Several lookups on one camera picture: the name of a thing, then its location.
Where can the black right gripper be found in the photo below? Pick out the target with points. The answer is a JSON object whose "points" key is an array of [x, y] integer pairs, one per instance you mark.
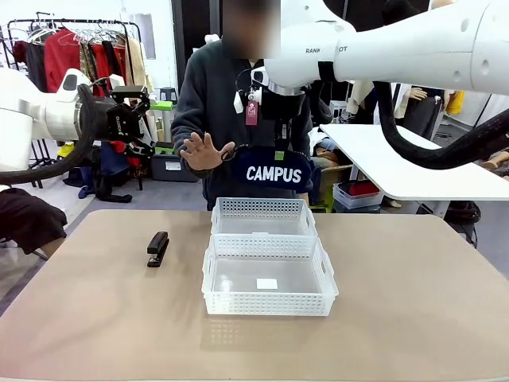
{"points": [[283, 105]]}

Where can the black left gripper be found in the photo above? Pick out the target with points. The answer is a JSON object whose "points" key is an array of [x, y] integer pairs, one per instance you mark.
{"points": [[122, 122]]}

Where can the navy CAMPUS pencil case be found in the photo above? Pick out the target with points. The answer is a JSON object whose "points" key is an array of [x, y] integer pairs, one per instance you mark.
{"points": [[274, 173]]}

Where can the black stapler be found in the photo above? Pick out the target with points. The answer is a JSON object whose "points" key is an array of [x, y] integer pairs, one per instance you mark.
{"points": [[157, 248]]}

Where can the person's right forearm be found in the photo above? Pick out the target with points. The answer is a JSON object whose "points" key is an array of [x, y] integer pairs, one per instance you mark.
{"points": [[189, 127]]}

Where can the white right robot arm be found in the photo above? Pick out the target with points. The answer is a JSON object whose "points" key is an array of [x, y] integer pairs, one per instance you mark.
{"points": [[397, 44]]}

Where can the person's right hand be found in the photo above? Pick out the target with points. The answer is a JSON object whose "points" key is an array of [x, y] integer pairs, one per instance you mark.
{"points": [[203, 157]]}

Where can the black stool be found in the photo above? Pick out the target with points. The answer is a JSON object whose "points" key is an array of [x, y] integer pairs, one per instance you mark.
{"points": [[168, 95]]}

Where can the maroon ID badge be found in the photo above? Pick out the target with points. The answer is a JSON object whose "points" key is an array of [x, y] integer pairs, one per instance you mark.
{"points": [[251, 113]]}

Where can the beige blouse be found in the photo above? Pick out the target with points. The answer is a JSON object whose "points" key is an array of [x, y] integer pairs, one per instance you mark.
{"points": [[137, 63]]}

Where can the grey storage bin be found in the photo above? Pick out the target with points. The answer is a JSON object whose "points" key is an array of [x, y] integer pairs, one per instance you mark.
{"points": [[175, 169]]}

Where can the pile of dark clothes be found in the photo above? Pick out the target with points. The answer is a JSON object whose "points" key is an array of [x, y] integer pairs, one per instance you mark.
{"points": [[107, 179]]}

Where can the long red garment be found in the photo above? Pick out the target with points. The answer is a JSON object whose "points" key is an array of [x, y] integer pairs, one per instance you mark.
{"points": [[101, 59]]}

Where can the yellow green cloth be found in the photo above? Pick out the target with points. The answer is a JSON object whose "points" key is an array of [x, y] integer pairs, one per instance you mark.
{"points": [[65, 150]]}

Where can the white perforated plastic basket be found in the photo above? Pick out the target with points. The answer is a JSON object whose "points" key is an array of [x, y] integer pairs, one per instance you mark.
{"points": [[262, 223], [270, 302]]}

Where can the person in dark fleece jacket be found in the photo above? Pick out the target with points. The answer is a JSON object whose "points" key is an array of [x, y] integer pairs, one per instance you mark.
{"points": [[214, 91]]}

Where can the clear box with red contents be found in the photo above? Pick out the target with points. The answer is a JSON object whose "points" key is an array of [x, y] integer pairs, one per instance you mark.
{"points": [[358, 195]]}

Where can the mannequin with beige coat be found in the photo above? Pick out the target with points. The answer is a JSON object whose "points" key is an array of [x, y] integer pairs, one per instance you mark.
{"points": [[362, 99]]}

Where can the red dress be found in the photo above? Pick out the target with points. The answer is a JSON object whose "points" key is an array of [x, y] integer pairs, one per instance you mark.
{"points": [[59, 59]]}

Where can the dark grey garment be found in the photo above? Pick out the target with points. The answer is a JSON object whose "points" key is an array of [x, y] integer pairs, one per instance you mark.
{"points": [[36, 67]]}

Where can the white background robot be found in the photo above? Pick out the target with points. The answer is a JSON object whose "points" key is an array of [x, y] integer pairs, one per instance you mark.
{"points": [[212, 38]]}

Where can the white basket label sticker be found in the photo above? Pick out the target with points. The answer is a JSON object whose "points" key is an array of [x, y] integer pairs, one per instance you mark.
{"points": [[266, 283]]}

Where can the black clothes rack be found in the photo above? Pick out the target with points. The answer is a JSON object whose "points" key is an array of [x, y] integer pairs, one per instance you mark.
{"points": [[18, 47]]}

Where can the white table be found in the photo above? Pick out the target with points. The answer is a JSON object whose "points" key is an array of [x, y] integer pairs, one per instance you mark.
{"points": [[417, 175]]}

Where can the mannequin with white shirt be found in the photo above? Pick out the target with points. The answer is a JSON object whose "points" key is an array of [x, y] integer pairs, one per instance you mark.
{"points": [[421, 111]]}

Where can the yellow garment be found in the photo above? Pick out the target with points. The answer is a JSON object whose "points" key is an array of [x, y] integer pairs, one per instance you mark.
{"points": [[455, 102]]}

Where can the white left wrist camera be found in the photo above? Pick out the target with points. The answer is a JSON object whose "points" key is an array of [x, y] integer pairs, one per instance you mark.
{"points": [[116, 80]]}

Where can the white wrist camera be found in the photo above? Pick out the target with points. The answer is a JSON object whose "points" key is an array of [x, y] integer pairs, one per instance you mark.
{"points": [[259, 79], [116, 80]]}

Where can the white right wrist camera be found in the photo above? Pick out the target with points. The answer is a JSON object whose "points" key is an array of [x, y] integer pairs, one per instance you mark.
{"points": [[259, 79]]}

